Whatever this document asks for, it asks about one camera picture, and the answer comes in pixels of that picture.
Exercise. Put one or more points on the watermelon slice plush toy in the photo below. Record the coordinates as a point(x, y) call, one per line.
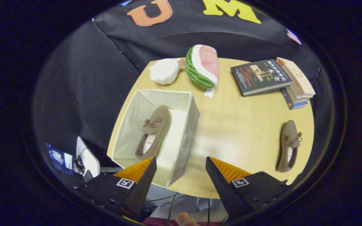
point(196, 72)

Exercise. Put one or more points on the brown suede shoe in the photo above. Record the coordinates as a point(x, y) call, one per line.
point(160, 122)
point(289, 131)

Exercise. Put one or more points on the blue printed packet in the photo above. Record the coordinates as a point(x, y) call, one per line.
point(60, 158)

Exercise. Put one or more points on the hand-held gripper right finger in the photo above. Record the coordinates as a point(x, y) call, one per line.
point(220, 188)

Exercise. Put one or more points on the white plush toy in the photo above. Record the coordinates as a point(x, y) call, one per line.
point(165, 71)

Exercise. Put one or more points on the black book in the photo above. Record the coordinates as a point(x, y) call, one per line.
point(256, 78)

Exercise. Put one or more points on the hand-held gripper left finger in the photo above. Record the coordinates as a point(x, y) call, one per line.
point(143, 188)

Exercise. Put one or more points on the beige book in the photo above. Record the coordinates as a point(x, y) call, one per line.
point(297, 75)

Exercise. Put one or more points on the grey fabric storage box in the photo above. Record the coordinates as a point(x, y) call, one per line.
point(127, 125)

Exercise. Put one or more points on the black backdrop cloth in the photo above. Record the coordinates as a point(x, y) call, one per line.
point(83, 78)

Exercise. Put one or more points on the white flat device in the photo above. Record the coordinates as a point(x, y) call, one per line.
point(90, 160)

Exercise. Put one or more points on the blue book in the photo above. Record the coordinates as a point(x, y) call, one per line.
point(285, 98)

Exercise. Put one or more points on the tan book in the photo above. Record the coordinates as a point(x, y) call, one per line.
point(294, 94)

